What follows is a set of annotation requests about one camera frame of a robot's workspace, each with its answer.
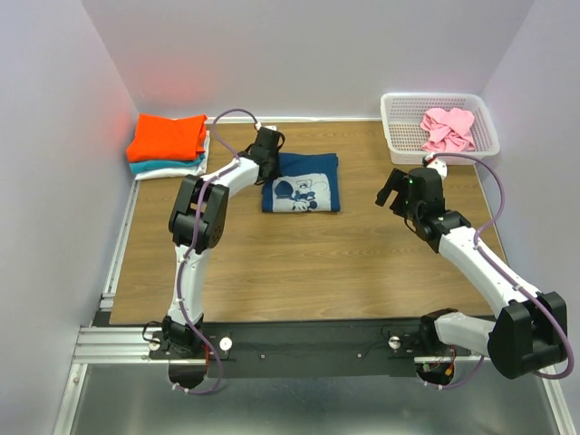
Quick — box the aluminium rail frame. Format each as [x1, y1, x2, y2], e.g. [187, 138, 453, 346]
[53, 180, 572, 435]

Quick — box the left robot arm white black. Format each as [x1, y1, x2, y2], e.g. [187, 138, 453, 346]
[161, 127, 285, 358]

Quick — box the purple cable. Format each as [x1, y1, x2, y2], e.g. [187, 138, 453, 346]
[179, 108, 264, 395]
[425, 152, 570, 391]

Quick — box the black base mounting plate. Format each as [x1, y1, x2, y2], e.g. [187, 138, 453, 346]
[149, 316, 477, 391]

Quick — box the dark blue t shirt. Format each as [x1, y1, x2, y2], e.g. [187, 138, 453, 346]
[261, 153, 341, 213]

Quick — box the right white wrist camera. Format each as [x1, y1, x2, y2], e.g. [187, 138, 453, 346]
[422, 153, 448, 180]

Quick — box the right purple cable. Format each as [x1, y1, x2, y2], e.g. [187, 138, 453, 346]
[425, 152, 570, 391]

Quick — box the folded orange t shirt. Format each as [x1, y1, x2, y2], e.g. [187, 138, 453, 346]
[126, 113, 208, 163]

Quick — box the white plastic basket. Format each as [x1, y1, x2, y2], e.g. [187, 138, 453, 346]
[380, 92, 500, 165]

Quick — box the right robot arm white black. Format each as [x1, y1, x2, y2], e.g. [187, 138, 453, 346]
[375, 159, 575, 379]

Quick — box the folded teal t shirt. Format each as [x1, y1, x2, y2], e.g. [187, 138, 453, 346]
[129, 153, 205, 175]

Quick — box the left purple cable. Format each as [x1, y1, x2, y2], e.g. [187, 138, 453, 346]
[179, 108, 264, 395]

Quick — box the folded white t shirt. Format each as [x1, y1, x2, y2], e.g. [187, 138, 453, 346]
[131, 132, 210, 180]

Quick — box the pink t shirt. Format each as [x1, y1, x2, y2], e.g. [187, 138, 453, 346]
[420, 108, 476, 153]

